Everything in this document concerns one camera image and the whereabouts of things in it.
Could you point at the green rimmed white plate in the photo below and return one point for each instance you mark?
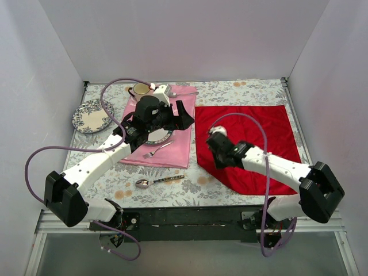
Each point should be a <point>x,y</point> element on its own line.
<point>158,137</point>

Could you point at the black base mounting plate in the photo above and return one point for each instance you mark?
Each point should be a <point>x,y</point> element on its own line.
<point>192,223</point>

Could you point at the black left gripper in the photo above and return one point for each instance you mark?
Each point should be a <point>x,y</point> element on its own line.
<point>175,118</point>

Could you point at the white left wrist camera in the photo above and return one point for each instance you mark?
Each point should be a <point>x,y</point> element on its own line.
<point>161,92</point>

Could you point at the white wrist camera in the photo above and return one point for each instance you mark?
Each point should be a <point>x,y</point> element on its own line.
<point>161,92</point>
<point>218,129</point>

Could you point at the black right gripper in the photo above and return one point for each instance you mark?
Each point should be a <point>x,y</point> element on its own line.
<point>214,148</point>

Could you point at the aluminium frame rail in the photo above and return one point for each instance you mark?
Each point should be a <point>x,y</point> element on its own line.
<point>189,241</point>

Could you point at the pink cloth placemat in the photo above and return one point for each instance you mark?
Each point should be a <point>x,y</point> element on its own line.
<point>175,155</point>

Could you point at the small silver spoon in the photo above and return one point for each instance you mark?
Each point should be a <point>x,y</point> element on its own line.
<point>176,95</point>

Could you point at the silver fork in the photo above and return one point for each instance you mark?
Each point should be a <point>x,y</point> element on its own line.
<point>152,153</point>

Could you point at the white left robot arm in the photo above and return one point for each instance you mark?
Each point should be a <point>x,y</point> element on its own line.
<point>65,192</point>

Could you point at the patterned handle spoon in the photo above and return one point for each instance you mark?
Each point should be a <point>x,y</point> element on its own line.
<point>144,184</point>

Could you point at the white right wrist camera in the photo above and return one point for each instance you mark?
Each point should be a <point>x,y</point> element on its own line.
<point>218,129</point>

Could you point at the blue floral plate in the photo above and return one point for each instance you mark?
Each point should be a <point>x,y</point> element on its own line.
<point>90,117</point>

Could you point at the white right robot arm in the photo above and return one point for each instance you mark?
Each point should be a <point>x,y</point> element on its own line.
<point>317,191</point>

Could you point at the cream enamel mug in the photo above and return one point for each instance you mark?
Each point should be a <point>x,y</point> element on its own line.
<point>139,90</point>

